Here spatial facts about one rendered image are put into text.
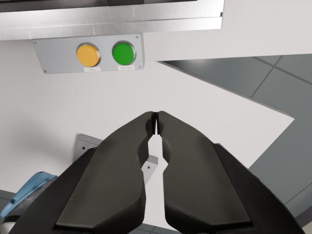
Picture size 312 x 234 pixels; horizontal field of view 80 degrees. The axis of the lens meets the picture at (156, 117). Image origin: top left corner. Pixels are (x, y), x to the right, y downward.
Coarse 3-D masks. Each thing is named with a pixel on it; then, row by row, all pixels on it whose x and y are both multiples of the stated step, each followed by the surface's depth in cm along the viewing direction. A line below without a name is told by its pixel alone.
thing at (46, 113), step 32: (160, 64) 48; (0, 96) 53; (32, 96) 53; (64, 96) 53; (96, 96) 53; (128, 96) 53; (160, 96) 52; (192, 96) 52; (224, 96) 52; (0, 128) 59; (32, 128) 59; (64, 128) 58; (96, 128) 58; (224, 128) 58; (256, 128) 58; (0, 160) 66; (32, 160) 66; (64, 160) 66; (160, 160) 65; (160, 192) 74; (160, 224) 86
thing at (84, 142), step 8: (80, 136) 58; (88, 136) 59; (80, 144) 57; (88, 144) 57; (96, 144) 58; (80, 152) 59; (152, 160) 62; (144, 168) 62; (152, 168) 62; (144, 176) 65
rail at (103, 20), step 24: (120, 0) 31; (216, 0) 32; (0, 24) 34; (24, 24) 35; (48, 24) 35; (72, 24) 35; (96, 24) 34; (120, 24) 34; (144, 24) 34; (168, 24) 34; (192, 24) 34; (216, 24) 34
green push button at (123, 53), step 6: (114, 48) 35; (120, 48) 35; (126, 48) 35; (132, 48) 36; (114, 54) 36; (120, 54) 36; (126, 54) 36; (132, 54) 36; (120, 60) 36; (126, 60) 36; (132, 60) 36
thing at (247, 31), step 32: (64, 0) 41; (96, 0) 41; (160, 0) 41; (256, 0) 40; (288, 0) 40; (160, 32) 44; (192, 32) 44; (224, 32) 44; (256, 32) 44; (288, 32) 44; (0, 64) 48; (32, 64) 48
